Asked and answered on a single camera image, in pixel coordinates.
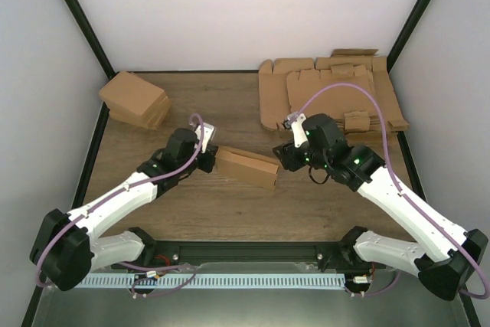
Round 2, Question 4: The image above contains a cardboard box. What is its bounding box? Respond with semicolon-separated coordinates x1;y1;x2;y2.
214;146;279;191

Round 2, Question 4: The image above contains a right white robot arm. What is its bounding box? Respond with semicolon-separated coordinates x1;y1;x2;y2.
273;113;488;301

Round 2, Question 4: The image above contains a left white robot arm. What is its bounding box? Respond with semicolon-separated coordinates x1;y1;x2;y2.
29;123;217;291

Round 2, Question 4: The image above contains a stack of flat cardboard blanks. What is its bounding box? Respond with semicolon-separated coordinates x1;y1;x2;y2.
258;49;409;132

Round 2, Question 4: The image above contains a stack of folded cardboard boxes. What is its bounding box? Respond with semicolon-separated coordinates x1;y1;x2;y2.
99;71;172;129

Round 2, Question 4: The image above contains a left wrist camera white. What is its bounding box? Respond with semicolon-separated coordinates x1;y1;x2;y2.
194;123;215;153

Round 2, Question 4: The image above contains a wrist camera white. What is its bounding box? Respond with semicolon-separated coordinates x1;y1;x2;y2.
194;123;215;153
283;112;308;148

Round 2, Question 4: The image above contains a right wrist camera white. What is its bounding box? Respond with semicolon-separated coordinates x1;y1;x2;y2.
283;112;308;148

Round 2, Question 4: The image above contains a light blue slotted cable duct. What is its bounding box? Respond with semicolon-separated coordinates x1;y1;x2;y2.
78;273;345;290

